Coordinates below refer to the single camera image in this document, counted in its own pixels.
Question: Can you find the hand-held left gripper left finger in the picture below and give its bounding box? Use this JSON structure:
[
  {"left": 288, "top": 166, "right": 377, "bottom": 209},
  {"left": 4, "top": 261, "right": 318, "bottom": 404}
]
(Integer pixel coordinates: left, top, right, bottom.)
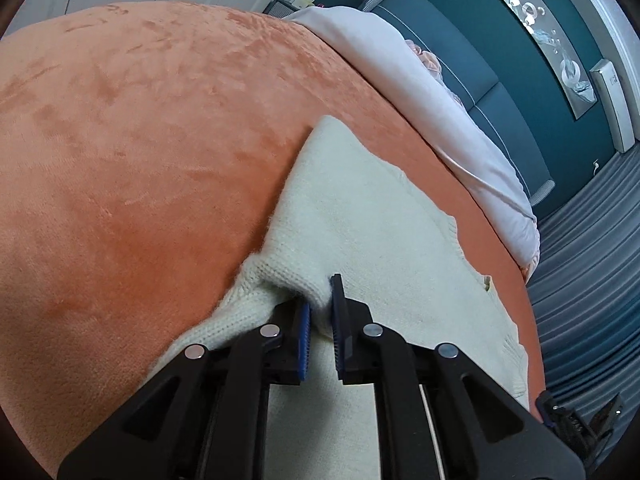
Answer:
[{"left": 57, "top": 302, "right": 314, "bottom": 480}]

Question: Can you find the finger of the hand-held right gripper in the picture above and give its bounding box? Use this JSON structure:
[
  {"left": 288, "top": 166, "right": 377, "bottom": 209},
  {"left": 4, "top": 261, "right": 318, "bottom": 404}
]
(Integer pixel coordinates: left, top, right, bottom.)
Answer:
[{"left": 536, "top": 390, "right": 567, "bottom": 428}]

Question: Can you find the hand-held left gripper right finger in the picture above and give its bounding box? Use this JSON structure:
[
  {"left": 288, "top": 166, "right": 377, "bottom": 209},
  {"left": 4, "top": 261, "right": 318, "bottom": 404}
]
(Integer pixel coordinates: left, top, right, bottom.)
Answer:
[{"left": 327, "top": 274, "right": 587, "bottom": 480}]

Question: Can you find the cream knit sweater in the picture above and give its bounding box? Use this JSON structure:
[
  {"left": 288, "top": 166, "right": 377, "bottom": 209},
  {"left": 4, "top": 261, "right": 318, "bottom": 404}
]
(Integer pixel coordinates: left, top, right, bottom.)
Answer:
[{"left": 150, "top": 115, "right": 531, "bottom": 480}]

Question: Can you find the grey-blue curtain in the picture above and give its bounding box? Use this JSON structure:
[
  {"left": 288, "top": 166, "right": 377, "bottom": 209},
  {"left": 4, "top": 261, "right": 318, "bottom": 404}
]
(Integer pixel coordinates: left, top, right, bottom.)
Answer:
[{"left": 525, "top": 147, "right": 640, "bottom": 421}]

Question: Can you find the orange plush blanket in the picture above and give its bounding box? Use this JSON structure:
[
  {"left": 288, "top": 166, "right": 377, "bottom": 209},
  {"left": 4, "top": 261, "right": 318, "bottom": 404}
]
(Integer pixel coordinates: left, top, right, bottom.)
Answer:
[{"left": 0, "top": 2, "right": 538, "bottom": 466}]

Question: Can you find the pale pink duvet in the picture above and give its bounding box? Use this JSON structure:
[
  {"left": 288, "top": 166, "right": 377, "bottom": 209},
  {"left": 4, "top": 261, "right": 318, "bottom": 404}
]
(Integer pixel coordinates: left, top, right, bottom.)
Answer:
[{"left": 290, "top": 6, "right": 542, "bottom": 271}]

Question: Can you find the pink ruffled pillow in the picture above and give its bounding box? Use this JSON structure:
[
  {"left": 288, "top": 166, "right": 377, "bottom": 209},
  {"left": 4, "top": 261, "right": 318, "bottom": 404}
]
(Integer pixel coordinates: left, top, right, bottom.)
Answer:
[{"left": 405, "top": 39, "right": 461, "bottom": 103}]

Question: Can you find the teal padded headboard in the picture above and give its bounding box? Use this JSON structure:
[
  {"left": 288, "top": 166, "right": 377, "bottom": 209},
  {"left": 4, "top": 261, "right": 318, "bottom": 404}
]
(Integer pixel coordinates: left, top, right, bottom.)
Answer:
[{"left": 357, "top": 0, "right": 556, "bottom": 206}]

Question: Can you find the white wall air conditioner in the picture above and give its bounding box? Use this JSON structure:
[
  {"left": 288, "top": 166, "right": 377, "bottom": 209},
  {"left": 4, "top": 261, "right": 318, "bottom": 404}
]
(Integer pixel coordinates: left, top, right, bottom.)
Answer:
[{"left": 589, "top": 59, "right": 638, "bottom": 153}]

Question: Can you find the long framed wall picture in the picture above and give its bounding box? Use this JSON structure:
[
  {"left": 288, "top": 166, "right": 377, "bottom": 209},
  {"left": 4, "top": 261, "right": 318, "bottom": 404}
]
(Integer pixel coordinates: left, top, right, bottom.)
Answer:
[{"left": 470, "top": 0, "right": 600, "bottom": 121}]

